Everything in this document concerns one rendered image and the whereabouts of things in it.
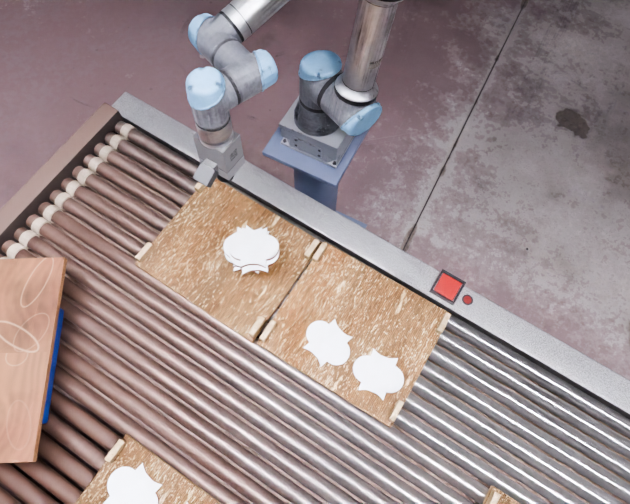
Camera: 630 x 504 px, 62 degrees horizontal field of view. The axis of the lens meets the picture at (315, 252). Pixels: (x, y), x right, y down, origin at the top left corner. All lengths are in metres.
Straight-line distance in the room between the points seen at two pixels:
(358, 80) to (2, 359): 1.11
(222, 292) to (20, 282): 0.51
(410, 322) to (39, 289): 0.98
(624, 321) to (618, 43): 1.68
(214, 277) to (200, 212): 0.21
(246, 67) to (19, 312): 0.85
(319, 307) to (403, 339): 0.24
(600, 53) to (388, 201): 1.59
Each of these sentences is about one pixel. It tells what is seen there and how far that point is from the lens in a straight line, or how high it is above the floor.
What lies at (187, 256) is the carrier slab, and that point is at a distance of 1.53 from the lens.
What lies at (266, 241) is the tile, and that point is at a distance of 1.43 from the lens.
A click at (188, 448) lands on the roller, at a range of 1.44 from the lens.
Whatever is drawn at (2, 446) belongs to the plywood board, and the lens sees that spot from 1.46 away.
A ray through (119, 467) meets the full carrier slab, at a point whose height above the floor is 0.94.
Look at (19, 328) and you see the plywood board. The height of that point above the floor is 1.04.
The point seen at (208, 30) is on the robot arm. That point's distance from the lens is 1.20.
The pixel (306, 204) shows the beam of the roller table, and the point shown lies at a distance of 1.58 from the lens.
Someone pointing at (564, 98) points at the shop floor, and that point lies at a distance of 3.28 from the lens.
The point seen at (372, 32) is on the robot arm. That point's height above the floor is 1.41.
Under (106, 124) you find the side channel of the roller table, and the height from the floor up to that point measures 0.94.
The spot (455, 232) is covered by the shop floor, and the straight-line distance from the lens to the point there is 2.64.
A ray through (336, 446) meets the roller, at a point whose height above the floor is 0.92.
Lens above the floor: 2.32
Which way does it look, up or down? 68 degrees down
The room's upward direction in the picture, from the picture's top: 2 degrees clockwise
